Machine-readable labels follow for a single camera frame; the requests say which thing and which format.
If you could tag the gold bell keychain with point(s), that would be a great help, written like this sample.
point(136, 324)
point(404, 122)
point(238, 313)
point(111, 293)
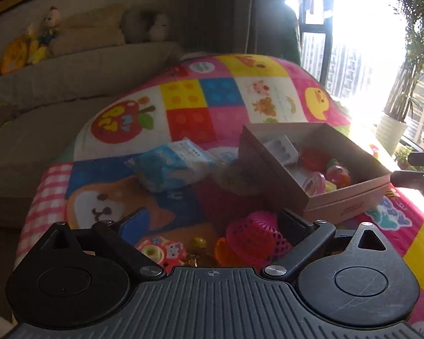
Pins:
point(197, 254)

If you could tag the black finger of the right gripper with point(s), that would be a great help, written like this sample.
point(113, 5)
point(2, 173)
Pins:
point(416, 158)
point(408, 179)

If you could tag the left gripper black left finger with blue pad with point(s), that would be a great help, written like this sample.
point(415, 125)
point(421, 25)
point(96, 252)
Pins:
point(116, 241)

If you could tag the doll plush with orange hair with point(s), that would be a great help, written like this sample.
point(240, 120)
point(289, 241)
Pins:
point(39, 44)

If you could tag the pink plastic strainer toy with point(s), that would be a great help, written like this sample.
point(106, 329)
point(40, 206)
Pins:
point(256, 239)

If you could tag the red round cup toy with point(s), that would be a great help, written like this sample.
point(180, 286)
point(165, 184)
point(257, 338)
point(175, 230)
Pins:
point(314, 159)

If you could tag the yellow duck plush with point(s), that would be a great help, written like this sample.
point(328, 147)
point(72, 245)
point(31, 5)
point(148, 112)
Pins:
point(14, 55)

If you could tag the yellow toy camera keychain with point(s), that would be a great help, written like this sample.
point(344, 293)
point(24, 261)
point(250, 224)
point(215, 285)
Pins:
point(166, 253)

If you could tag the blue white wipes pack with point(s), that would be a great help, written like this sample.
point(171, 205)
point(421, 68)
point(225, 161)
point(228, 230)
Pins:
point(171, 166)

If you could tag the grey fabric sofa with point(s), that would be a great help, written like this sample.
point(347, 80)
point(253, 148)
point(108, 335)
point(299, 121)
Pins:
point(43, 107)

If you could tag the grey neck pillow plush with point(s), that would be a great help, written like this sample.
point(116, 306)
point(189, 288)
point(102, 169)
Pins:
point(141, 25)

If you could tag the colourful cartoon play mat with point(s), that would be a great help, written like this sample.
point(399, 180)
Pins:
point(373, 289)

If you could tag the beige folded blanket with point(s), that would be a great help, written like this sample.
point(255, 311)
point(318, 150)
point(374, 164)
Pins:
point(97, 28)

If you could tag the grey white usb hub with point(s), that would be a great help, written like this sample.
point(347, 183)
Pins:
point(282, 150)

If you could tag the red strawberry toy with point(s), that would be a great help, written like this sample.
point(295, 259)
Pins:
point(337, 174)

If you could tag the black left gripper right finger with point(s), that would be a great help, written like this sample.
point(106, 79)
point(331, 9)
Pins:
point(310, 241)

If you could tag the orange plastic toy cup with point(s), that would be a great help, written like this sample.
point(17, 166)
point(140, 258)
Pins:
point(224, 254)

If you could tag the open pink cardboard box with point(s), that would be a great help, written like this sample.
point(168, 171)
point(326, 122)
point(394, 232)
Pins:
point(303, 191)

